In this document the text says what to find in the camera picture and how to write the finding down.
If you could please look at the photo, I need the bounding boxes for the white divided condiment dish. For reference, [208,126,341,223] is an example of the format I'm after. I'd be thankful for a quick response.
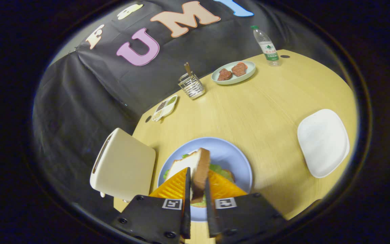
[151,95,178,122]

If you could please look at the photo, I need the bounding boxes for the bread slice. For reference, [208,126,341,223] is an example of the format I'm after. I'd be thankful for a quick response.
[166,147,211,204]

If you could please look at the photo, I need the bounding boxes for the clear water bottle green cap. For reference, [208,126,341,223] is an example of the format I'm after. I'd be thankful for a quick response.
[251,25,281,67]

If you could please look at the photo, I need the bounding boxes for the pale green plate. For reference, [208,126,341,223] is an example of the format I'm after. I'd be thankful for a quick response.
[211,61,256,85]

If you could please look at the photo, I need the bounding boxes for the blue round plate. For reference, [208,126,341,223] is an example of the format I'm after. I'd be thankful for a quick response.
[157,137,253,222]

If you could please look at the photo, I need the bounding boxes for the white square plate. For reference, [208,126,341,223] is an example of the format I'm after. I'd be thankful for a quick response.
[297,109,350,179]

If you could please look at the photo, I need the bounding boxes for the metal wire utensil holder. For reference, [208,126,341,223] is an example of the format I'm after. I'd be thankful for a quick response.
[178,72,206,100]

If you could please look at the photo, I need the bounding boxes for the white toaster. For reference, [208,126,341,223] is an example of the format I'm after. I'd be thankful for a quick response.
[90,128,156,203]

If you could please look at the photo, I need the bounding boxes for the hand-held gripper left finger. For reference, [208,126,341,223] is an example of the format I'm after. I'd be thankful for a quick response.
[111,166,192,244]

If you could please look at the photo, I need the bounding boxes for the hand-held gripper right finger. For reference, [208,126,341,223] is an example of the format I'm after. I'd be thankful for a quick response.
[204,169,287,244]

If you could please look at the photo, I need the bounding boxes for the green lettuce leaf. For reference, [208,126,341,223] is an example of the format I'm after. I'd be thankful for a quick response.
[163,154,235,208]

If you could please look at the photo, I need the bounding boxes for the brown meat patty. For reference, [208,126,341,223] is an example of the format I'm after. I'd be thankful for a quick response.
[217,68,233,81]
[232,62,248,77]

